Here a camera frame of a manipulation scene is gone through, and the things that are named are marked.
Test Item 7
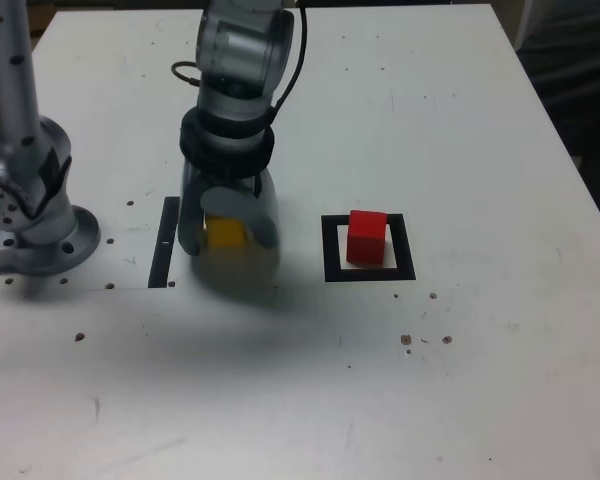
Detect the brown cardboard box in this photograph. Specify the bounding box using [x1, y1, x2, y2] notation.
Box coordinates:
[29, 8, 56, 37]

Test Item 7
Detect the black tape square outline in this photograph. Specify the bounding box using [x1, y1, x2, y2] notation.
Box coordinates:
[320, 213, 417, 284]

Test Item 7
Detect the yellow cube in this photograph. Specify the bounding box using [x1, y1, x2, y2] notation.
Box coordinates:
[202, 214, 254, 250]

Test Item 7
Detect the red cube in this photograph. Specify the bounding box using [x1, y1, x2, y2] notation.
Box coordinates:
[345, 209, 389, 266]

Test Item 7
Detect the black tape strip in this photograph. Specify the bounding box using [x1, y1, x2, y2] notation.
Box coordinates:
[147, 196, 182, 290]

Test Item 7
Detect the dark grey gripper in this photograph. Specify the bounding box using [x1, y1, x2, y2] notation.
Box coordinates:
[177, 161, 282, 256]

